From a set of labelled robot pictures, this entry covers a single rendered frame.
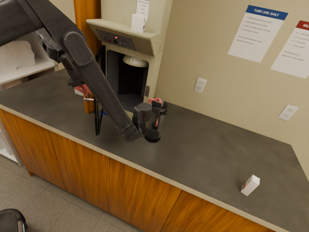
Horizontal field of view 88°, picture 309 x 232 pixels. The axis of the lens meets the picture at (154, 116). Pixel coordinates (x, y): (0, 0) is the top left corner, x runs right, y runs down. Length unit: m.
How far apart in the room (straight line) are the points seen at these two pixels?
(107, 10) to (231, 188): 1.08
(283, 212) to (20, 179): 2.10
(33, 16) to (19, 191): 1.81
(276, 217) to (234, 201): 0.19
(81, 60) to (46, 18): 0.09
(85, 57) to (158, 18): 0.50
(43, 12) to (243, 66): 1.13
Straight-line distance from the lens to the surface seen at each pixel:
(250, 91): 1.34
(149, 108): 0.62
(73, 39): 0.40
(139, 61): 0.95
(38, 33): 0.88
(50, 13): 0.41
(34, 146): 1.55
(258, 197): 1.04
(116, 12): 0.93
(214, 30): 1.23
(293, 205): 1.15
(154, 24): 0.85
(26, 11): 0.41
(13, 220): 1.66
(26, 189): 2.06
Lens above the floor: 1.65
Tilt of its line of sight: 36 degrees down
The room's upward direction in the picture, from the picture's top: 12 degrees clockwise
